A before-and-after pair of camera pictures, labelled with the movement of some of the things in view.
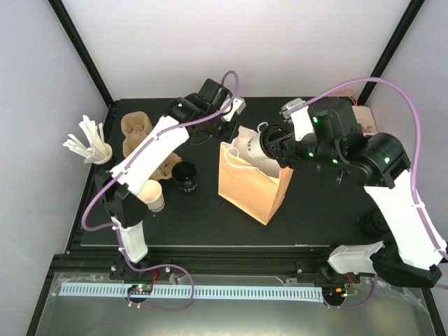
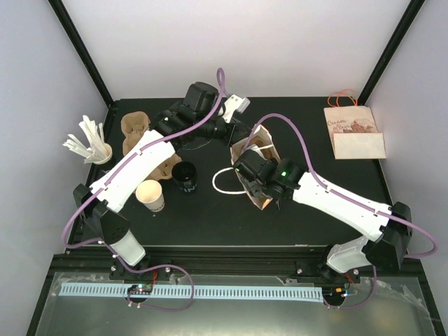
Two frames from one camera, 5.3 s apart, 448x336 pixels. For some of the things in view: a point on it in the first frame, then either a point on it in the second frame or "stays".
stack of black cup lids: x=184 y=173 stays
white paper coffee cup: x=152 y=195 stays
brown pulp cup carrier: x=164 y=172 stays
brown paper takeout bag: x=255 y=186 → x=260 y=140
